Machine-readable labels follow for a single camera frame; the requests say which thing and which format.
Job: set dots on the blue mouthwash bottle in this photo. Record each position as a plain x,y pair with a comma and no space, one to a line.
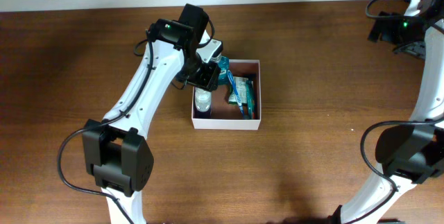
223,63

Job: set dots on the green white soap packet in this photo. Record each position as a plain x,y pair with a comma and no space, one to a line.
241,86

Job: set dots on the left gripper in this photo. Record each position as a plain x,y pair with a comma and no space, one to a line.
209,80

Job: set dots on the blue white toothbrush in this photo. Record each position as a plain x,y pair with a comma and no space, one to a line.
239,103

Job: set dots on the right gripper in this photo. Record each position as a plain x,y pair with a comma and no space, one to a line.
388,32

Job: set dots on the white cardboard box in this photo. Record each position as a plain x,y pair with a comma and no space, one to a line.
225,116

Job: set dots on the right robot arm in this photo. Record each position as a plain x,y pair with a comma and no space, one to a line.
403,154

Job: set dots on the clear pump soap bottle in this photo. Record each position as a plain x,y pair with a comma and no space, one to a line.
202,103

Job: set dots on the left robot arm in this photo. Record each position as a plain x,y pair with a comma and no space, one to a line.
116,152

